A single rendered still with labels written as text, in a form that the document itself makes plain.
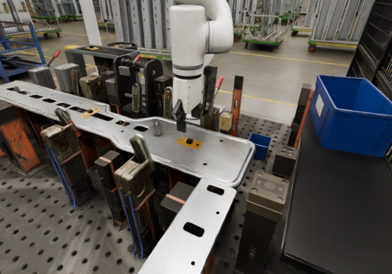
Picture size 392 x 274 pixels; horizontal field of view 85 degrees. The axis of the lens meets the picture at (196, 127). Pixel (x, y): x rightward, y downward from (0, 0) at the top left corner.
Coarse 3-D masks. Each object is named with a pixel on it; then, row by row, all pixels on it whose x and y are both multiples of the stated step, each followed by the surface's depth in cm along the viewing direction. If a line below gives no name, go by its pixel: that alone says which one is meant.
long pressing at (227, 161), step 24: (0, 96) 104; (24, 96) 103; (48, 96) 103; (72, 96) 103; (72, 120) 84; (96, 120) 84; (120, 120) 84; (144, 120) 84; (168, 120) 83; (120, 144) 71; (168, 144) 71; (216, 144) 71; (240, 144) 71; (192, 168) 61; (216, 168) 61; (240, 168) 61
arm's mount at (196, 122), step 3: (213, 105) 141; (216, 105) 141; (222, 108) 136; (219, 111) 133; (222, 111) 137; (219, 114) 132; (219, 117) 135; (186, 120) 125; (189, 120) 125; (192, 120) 125; (195, 120) 125; (198, 120) 125; (219, 120) 136; (189, 123) 124; (192, 123) 123; (195, 123) 122; (198, 123) 122; (219, 123) 138; (198, 126) 122
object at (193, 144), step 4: (180, 140) 72; (184, 140) 72; (192, 140) 71; (196, 140) 72; (184, 144) 70; (188, 144) 70; (192, 144) 70; (196, 144) 70; (200, 144) 70; (196, 148) 68
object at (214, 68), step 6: (210, 66) 72; (216, 66) 72; (204, 72) 70; (210, 72) 70; (216, 72) 73; (210, 78) 74; (204, 84) 74; (210, 84) 75; (204, 90) 75; (210, 90) 75; (204, 96) 76; (210, 96) 76; (204, 102) 77; (210, 102) 76; (210, 108) 77; (210, 114) 78
